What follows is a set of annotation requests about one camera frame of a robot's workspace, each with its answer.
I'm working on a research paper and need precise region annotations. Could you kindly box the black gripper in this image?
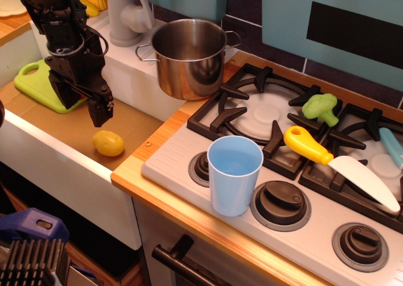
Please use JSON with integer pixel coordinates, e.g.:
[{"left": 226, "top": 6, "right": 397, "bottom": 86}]
[{"left": 45, "top": 51, "right": 114, "bottom": 127}]

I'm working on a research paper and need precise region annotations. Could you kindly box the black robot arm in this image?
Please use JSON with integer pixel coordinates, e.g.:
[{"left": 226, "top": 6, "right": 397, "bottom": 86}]
[{"left": 20, "top": 0, "right": 114, "bottom": 127}]

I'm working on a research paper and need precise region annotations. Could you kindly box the yellow toy potato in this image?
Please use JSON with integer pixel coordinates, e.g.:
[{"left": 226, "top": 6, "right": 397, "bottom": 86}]
[{"left": 92, "top": 130, "right": 125, "bottom": 157}]

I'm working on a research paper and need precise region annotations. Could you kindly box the stainless steel pot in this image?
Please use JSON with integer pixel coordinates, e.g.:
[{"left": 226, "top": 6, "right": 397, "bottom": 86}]
[{"left": 135, "top": 19, "right": 241, "bottom": 101}]

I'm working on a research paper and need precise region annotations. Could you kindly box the green plastic cutting board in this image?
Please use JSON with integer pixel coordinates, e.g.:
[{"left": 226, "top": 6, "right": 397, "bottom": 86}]
[{"left": 14, "top": 59, "right": 86, "bottom": 114}]

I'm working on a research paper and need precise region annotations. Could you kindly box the white toy sink basin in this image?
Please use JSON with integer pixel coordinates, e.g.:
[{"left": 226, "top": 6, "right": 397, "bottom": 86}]
[{"left": 1, "top": 21, "right": 182, "bottom": 249}]

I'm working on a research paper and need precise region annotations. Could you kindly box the grey toy faucet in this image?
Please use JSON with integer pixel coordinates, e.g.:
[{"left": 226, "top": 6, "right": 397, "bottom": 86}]
[{"left": 108, "top": 0, "right": 156, "bottom": 47}]

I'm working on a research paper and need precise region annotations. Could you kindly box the yellow toy banana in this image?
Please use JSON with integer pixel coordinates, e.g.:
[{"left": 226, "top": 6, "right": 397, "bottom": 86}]
[{"left": 80, "top": 0, "right": 99, "bottom": 17}]

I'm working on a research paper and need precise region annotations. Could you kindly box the white plate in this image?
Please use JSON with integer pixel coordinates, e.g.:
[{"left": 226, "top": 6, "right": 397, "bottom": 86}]
[{"left": 0, "top": 0, "right": 26, "bottom": 17}]

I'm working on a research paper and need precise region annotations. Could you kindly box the black left stove knob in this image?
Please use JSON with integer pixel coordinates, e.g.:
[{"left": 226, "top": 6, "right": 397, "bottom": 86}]
[{"left": 188, "top": 151, "right": 210, "bottom": 188}]

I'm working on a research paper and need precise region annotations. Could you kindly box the black stove knob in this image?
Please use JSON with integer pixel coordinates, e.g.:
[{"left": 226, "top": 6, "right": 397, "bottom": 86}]
[
  {"left": 188, "top": 151, "right": 210, "bottom": 188},
  {"left": 332, "top": 222, "right": 389, "bottom": 273},
  {"left": 249, "top": 180, "right": 312, "bottom": 232}
]

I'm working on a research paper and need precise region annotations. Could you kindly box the blue plastic clamp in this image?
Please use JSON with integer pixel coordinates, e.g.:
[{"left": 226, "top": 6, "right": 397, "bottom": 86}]
[{"left": 1, "top": 208, "right": 70, "bottom": 243}]

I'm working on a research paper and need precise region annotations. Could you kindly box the light blue plastic cup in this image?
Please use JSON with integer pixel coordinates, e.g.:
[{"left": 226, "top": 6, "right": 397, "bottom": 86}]
[{"left": 207, "top": 135, "right": 264, "bottom": 217}]

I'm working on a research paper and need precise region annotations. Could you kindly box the black ribbed heat sink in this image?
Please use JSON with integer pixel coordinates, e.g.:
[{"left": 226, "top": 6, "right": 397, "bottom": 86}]
[{"left": 1, "top": 239, "right": 71, "bottom": 285}]

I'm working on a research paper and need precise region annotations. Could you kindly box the black left burner grate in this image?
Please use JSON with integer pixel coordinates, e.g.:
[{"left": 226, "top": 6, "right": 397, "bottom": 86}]
[{"left": 187, "top": 64, "right": 328, "bottom": 180}]

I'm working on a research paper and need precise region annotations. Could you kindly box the black burner grate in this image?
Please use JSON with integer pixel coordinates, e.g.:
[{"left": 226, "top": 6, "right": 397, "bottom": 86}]
[
  {"left": 297, "top": 104, "right": 402, "bottom": 232},
  {"left": 187, "top": 64, "right": 328, "bottom": 180}
]

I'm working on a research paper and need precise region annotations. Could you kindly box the black middle stove knob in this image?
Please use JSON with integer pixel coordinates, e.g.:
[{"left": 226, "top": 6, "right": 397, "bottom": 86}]
[{"left": 249, "top": 180, "right": 312, "bottom": 232}]

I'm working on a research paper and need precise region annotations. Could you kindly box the green toy broccoli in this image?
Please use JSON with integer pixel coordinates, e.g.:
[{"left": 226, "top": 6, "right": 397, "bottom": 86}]
[{"left": 302, "top": 93, "right": 339, "bottom": 127}]

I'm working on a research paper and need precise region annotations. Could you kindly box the grey toy stove top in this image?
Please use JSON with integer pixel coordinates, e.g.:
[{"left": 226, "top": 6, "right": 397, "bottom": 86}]
[{"left": 140, "top": 62, "right": 403, "bottom": 286}]

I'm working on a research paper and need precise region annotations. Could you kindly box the black right burner grate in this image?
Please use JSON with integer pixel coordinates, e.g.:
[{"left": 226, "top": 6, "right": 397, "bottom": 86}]
[{"left": 297, "top": 104, "right": 402, "bottom": 232}]

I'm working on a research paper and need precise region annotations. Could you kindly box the black right stove knob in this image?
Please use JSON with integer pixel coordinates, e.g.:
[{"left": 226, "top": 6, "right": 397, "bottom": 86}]
[{"left": 332, "top": 222, "right": 389, "bottom": 273}]

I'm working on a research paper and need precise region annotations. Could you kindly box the black oven door handle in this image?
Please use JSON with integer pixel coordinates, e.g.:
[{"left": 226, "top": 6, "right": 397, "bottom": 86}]
[{"left": 152, "top": 234, "right": 218, "bottom": 286}]

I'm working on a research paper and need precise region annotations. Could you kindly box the yellow handled toy knife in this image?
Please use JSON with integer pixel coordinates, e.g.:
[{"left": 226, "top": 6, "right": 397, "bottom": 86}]
[{"left": 283, "top": 126, "right": 400, "bottom": 215}]

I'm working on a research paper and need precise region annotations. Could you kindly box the light blue utensil handle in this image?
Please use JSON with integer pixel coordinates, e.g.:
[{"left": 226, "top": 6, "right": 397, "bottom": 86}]
[{"left": 379, "top": 127, "right": 402, "bottom": 170}]

